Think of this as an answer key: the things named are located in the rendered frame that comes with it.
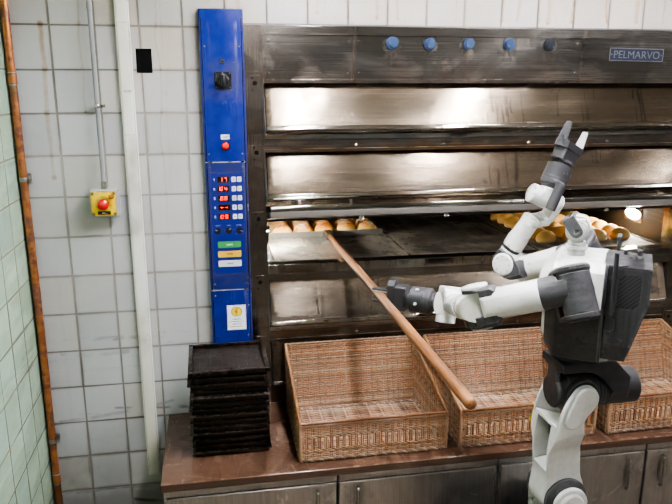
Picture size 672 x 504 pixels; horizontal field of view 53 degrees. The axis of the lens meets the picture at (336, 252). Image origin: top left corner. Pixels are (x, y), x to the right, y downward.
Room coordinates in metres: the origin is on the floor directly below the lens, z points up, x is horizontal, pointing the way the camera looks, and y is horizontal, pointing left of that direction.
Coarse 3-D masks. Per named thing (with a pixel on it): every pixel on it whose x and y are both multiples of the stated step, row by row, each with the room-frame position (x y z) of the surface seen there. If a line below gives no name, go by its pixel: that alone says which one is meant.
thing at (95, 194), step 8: (96, 192) 2.46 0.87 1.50; (104, 192) 2.46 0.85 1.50; (112, 192) 2.47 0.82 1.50; (96, 200) 2.46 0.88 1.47; (112, 200) 2.47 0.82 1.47; (96, 208) 2.46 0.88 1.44; (112, 208) 2.47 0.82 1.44; (120, 208) 2.53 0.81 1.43; (96, 216) 2.46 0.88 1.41; (104, 216) 2.47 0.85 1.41; (112, 216) 2.47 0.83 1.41
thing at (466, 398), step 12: (336, 240) 2.95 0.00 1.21; (348, 264) 2.62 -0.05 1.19; (360, 276) 2.42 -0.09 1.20; (384, 300) 2.11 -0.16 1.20; (396, 312) 1.99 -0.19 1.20; (408, 324) 1.88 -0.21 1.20; (408, 336) 1.83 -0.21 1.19; (420, 336) 1.79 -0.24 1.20; (420, 348) 1.72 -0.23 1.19; (432, 360) 1.63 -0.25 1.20; (444, 372) 1.55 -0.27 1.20; (456, 384) 1.48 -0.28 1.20; (456, 396) 1.46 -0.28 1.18; (468, 396) 1.42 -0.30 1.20; (468, 408) 1.41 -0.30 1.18
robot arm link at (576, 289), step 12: (552, 276) 1.77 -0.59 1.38; (564, 276) 1.74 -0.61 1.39; (576, 276) 1.72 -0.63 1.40; (588, 276) 1.73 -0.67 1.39; (540, 288) 1.75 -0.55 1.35; (552, 288) 1.74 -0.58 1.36; (564, 288) 1.73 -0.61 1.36; (576, 288) 1.71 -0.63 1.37; (588, 288) 1.71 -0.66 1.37; (540, 300) 1.74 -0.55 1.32; (552, 300) 1.73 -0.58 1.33; (564, 300) 1.72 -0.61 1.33; (576, 300) 1.70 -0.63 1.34; (588, 300) 1.69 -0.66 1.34; (564, 312) 1.72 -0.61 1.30; (576, 312) 1.69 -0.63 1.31
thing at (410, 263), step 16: (384, 256) 2.78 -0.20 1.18; (400, 256) 2.78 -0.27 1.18; (416, 256) 2.78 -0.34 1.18; (432, 256) 2.78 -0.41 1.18; (448, 256) 2.78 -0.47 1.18; (464, 256) 2.79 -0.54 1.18; (480, 256) 2.80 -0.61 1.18; (272, 272) 2.64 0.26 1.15; (288, 272) 2.66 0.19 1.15; (304, 272) 2.67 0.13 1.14
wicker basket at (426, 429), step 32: (288, 352) 2.58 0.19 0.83; (320, 352) 2.64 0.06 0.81; (352, 352) 2.66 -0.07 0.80; (384, 352) 2.68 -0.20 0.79; (416, 352) 2.64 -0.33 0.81; (288, 384) 2.50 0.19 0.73; (320, 384) 2.60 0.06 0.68; (352, 384) 2.62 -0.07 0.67; (416, 384) 2.62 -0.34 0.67; (288, 416) 2.50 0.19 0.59; (320, 416) 2.50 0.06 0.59; (352, 416) 2.50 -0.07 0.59; (384, 416) 2.22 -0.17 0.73; (416, 416) 2.24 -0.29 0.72; (320, 448) 2.18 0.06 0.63; (352, 448) 2.20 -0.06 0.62; (384, 448) 2.22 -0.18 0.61; (416, 448) 2.24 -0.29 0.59
